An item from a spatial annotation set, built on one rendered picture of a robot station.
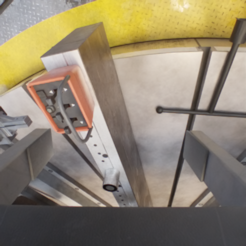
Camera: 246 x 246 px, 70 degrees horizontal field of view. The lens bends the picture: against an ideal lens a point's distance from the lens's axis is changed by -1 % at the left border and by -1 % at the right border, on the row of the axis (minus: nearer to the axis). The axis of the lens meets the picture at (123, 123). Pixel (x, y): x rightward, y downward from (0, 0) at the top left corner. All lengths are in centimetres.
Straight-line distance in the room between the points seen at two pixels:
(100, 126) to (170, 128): 62
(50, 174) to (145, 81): 128
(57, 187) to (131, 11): 159
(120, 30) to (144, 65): 36
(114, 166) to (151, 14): 90
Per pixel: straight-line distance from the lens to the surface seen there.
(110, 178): 93
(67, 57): 62
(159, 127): 123
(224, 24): 133
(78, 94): 54
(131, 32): 126
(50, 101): 51
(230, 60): 103
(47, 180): 185
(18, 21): 150
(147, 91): 106
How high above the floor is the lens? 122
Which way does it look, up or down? 48 degrees down
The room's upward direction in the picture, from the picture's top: 170 degrees counter-clockwise
